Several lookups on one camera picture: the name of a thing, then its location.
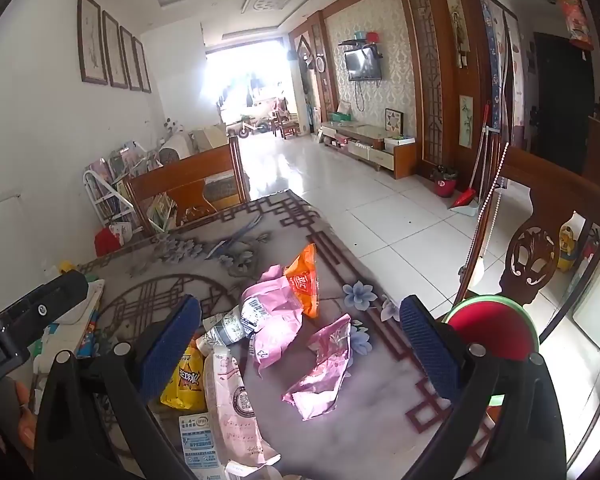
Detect small wooden chair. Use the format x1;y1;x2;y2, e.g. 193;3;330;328
275;110;301;139

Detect beaded string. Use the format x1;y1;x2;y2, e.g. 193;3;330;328
462;142;510;281

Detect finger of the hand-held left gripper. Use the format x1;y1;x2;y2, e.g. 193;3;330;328
2;269;89;342

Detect yellow toy figure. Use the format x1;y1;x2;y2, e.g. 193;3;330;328
557;212;581;271

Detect red bucket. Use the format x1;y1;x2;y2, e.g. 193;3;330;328
432;167;458;198

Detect pink mailer bag with label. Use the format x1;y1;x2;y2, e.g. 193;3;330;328
242;265;306;378

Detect dark door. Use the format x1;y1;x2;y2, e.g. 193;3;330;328
532;32;596;176

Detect child tricycle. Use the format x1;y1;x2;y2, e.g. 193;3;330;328
237;116;273;138

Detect low television cabinet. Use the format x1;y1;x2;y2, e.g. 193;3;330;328
320;121;417;180

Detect printed paper cup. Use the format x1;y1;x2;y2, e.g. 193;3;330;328
201;308;261;348

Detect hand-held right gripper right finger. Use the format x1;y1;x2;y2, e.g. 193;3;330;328
399;294;568;480

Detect blue white packet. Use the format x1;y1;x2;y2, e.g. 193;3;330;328
178;412;226;471

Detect white book rack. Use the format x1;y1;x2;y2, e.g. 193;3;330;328
84;142;181;233

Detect red bin with green rim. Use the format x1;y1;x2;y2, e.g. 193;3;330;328
442;295;541;408

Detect small bamboo painting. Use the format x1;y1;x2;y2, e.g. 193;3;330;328
459;95;475;150

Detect red bag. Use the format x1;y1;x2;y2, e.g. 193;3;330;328
94;227;126;258

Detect pink foil wrapper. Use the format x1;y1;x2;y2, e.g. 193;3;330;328
281;314;353;422

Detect orange snack bag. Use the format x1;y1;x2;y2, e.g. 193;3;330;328
284;243;321;319

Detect framed star picture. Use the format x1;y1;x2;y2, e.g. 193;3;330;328
384;108;405;138

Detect yellow drink carton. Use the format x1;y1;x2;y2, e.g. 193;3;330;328
160;345;208;411

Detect blue bordered leaning board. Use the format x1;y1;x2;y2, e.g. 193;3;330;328
480;0;521;128

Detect tall scroll painting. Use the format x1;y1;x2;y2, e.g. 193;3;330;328
444;0;471;68

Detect person's left hand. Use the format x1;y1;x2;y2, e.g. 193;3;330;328
12;379;37;453

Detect red dustpan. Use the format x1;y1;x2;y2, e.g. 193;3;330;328
449;190;478;217

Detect framed wall picture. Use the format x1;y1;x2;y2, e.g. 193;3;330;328
119;26;143;92
131;36;152;94
77;0;108;85
101;10;129;89

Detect beige tall carton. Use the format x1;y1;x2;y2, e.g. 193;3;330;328
202;345;281;480

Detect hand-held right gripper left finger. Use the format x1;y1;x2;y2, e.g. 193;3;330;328
32;294;216;480

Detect wall television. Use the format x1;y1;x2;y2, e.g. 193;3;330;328
344;49;382;82

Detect carved wooden chair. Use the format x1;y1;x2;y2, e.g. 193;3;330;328
455;146;600;311

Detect blue picture book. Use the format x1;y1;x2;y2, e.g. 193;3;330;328
77;310;101;358

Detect plain wooden chair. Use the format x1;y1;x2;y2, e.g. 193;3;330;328
125;136;251;236

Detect red dustpan and broom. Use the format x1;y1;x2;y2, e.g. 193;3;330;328
467;105;492;196

